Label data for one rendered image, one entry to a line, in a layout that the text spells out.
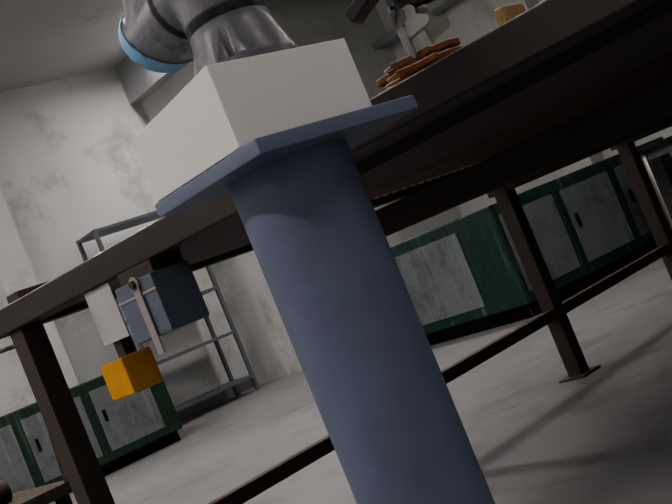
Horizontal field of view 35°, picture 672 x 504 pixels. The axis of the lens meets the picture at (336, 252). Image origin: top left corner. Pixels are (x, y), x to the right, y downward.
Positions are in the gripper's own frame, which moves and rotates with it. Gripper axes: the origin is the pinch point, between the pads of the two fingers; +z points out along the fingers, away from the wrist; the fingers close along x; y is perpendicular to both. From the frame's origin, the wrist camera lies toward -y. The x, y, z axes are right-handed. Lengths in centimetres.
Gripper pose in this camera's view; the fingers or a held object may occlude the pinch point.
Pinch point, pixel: (422, 56)
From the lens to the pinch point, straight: 185.9
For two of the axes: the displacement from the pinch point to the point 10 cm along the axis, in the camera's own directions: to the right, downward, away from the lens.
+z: 3.8, 9.2, -0.2
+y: 8.2, -3.5, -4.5
